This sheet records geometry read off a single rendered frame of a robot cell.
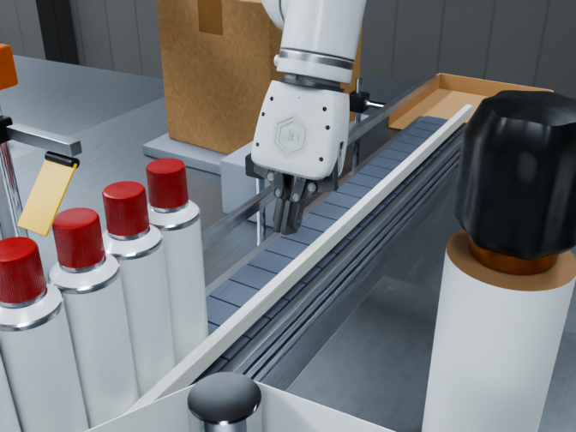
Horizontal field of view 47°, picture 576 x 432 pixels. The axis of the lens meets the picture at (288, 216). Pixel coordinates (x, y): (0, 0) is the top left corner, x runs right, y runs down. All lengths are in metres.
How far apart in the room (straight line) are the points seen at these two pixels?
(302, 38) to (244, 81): 0.39
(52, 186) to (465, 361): 0.32
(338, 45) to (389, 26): 2.27
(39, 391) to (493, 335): 0.32
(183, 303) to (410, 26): 2.46
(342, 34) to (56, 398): 0.45
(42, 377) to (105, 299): 0.07
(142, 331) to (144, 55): 3.17
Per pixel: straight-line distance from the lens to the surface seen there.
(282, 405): 0.36
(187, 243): 0.57
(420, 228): 0.99
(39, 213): 0.50
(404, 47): 2.98
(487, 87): 1.59
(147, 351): 0.58
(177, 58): 1.19
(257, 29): 1.06
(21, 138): 0.52
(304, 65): 0.71
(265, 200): 0.78
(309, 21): 0.72
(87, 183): 1.16
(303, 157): 0.72
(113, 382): 0.55
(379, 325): 0.71
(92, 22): 3.87
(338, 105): 0.72
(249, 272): 0.78
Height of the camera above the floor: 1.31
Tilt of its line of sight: 28 degrees down
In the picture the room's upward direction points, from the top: straight up
